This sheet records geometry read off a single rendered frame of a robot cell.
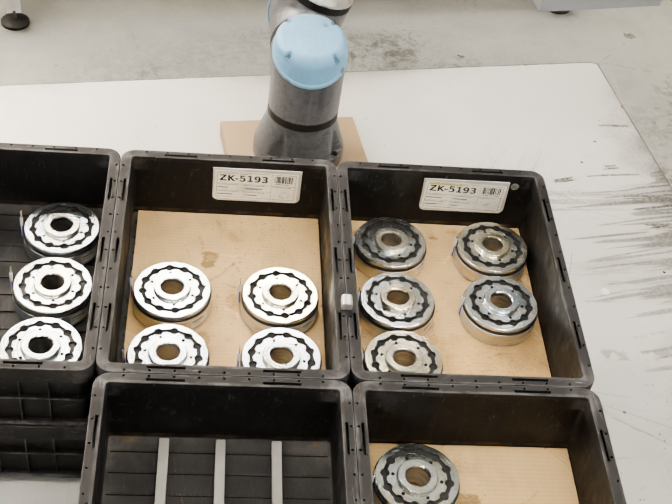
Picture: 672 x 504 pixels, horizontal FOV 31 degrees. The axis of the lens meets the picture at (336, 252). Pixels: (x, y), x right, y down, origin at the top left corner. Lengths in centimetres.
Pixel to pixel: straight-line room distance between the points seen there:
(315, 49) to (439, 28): 186
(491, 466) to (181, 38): 226
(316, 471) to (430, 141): 84
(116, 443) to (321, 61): 70
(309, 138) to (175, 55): 156
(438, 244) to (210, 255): 33
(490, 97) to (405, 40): 138
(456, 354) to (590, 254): 46
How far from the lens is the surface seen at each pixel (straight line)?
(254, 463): 147
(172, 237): 171
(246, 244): 171
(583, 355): 152
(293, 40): 189
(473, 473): 150
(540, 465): 153
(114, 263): 154
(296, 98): 190
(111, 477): 145
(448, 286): 170
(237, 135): 205
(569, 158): 218
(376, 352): 155
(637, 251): 204
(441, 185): 173
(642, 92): 366
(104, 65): 343
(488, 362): 161
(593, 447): 146
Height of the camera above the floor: 202
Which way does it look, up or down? 44 degrees down
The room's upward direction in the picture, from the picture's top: 9 degrees clockwise
